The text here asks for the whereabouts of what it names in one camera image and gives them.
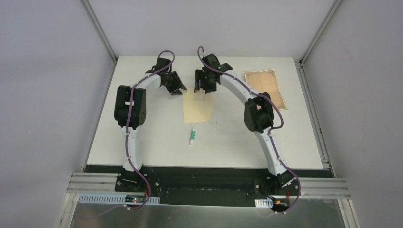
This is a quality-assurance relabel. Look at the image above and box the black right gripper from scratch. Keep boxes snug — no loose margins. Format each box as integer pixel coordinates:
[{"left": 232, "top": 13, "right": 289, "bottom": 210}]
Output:
[{"left": 195, "top": 69, "right": 217, "bottom": 93}]

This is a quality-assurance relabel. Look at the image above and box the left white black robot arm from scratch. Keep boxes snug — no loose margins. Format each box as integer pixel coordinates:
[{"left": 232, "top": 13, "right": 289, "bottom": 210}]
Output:
[{"left": 114, "top": 63, "right": 187, "bottom": 192}]

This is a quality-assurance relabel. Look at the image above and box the left white cable duct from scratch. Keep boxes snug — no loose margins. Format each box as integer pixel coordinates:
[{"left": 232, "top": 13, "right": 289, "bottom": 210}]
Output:
[{"left": 78, "top": 193, "right": 160, "bottom": 205}]

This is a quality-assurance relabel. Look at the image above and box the purple cable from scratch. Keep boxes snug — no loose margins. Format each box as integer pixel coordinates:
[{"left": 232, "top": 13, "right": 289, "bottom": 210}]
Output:
[
  {"left": 197, "top": 46, "right": 302, "bottom": 219},
  {"left": 125, "top": 50, "right": 175, "bottom": 211}
]

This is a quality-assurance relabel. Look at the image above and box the green white glue stick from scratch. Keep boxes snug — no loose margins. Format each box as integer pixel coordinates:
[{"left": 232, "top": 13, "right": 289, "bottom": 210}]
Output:
[{"left": 189, "top": 128, "right": 196, "bottom": 145}]

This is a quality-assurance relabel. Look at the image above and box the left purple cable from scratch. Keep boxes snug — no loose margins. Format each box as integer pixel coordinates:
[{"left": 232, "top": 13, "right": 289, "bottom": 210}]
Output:
[{"left": 125, "top": 50, "right": 175, "bottom": 211}]

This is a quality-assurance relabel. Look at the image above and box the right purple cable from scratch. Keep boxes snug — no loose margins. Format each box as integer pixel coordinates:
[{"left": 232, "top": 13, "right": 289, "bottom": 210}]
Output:
[{"left": 197, "top": 46, "right": 302, "bottom": 219}]

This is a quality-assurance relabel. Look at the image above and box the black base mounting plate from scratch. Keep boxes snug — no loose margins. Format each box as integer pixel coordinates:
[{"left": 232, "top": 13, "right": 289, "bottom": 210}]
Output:
[{"left": 115, "top": 166, "right": 299, "bottom": 207}]

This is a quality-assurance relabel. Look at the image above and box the white cable duct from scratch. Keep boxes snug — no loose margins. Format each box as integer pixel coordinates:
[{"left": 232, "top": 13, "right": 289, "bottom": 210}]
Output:
[
  {"left": 78, "top": 193, "right": 160, "bottom": 205},
  {"left": 254, "top": 198, "right": 273, "bottom": 209}
]

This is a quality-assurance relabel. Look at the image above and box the right white cable duct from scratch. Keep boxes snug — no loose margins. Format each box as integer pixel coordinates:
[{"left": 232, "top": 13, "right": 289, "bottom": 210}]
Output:
[{"left": 254, "top": 198, "right": 273, "bottom": 209}]

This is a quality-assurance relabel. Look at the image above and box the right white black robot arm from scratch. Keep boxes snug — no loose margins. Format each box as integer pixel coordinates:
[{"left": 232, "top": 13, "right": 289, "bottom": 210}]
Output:
[{"left": 194, "top": 54, "right": 296, "bottom": 195}]

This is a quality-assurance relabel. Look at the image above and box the cream paper envelope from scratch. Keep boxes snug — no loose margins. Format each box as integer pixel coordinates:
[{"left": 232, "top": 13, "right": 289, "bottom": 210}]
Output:
[{"left": 182, "top": 92, "right": 214, "bottom": 124}]

